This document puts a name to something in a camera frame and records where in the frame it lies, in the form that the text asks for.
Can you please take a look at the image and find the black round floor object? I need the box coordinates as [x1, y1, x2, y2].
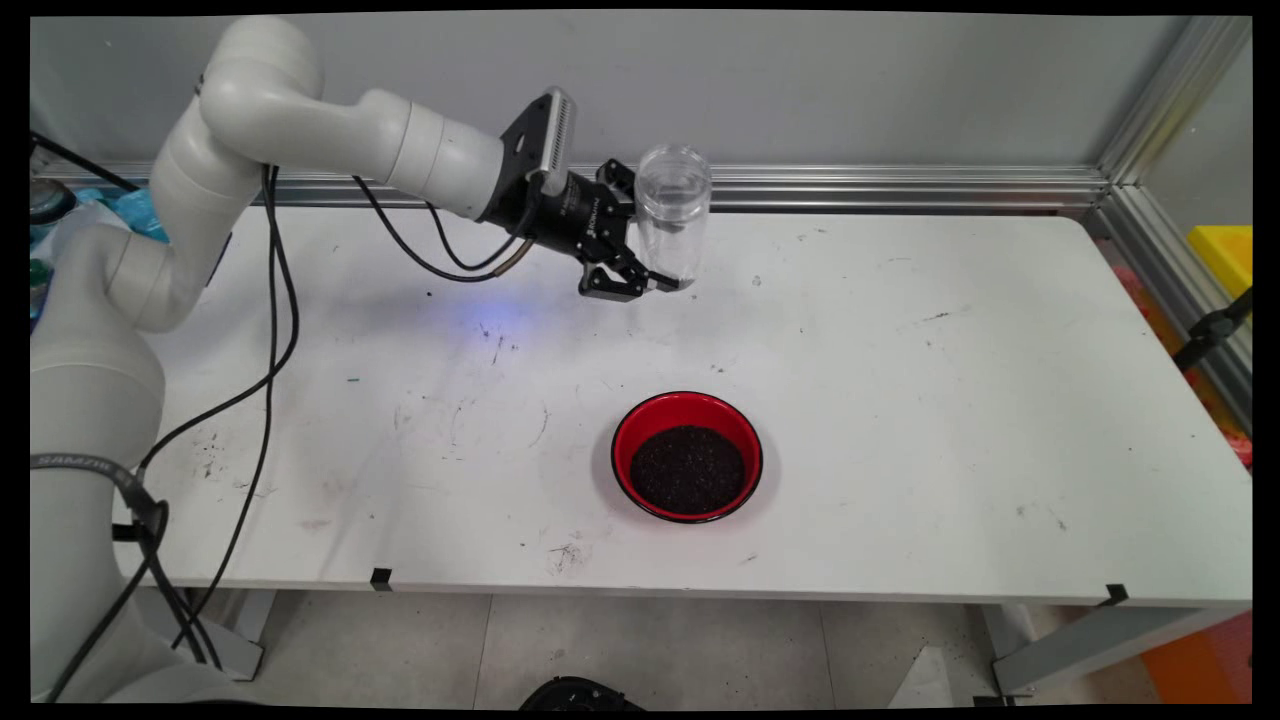
[520, 676, 646, 711]

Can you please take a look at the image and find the clear plastic jar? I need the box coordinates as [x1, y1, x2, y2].
[634, 143, 714, 286]

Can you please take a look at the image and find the aluminium frame rail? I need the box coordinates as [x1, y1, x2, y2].
[30, 160, 1111, 214]
[1092, 185, 1253, 433]

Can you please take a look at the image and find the yellow plastic block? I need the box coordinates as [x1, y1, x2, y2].
[1187, 225, 1253, 298]

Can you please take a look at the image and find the black granules pile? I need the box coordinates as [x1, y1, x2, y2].
[629, 425, 747, 517]

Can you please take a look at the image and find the thick black gripper cable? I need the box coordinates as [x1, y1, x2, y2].
[135, 165, 541, 481]

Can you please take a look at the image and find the grey metal table leg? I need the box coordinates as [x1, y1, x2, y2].
[985, 600, 1251, 697]
[170, 588, 267, 682]

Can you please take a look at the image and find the orange box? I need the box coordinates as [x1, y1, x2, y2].
[1140, 610, 1253, 706]

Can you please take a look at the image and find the grey lettered cable strap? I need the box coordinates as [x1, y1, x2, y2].
[30, 450, 169, 549]

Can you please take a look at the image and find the blue plastic bag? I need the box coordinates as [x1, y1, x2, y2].
[78, 188, 171, 246]

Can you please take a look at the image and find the aluminium frame post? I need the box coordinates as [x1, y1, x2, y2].
[1097, 15, 1253, 186]

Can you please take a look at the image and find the black clamp pole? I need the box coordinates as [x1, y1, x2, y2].
[1172, 288, 1253, 373]

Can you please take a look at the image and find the red bowl with black rim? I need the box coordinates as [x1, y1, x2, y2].
[611, 391, 765, 525]

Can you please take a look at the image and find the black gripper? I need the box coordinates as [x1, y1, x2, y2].
[480, 158, 695, 304]

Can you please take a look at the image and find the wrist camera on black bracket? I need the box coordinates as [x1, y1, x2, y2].
[500, 88, 579, 197]

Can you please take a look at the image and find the black power cable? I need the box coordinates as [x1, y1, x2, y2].
[30, 130, 143, 193]

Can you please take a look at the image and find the thin black camera cable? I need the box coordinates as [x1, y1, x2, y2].
[40, 165, 551, 703]

